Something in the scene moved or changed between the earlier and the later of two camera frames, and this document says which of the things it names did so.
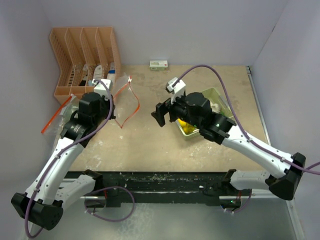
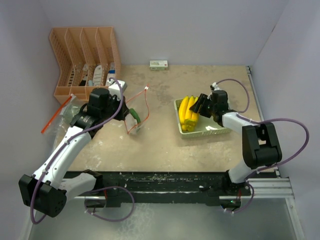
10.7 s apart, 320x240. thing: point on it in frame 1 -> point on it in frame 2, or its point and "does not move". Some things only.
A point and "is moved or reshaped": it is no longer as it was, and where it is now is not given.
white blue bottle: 111,74 does not move
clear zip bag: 126,100 is moved or reshaped
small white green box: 158,65 does not move
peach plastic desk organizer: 85,55 does not move
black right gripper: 162,108 -> 202,100
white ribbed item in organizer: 98,72 does not move
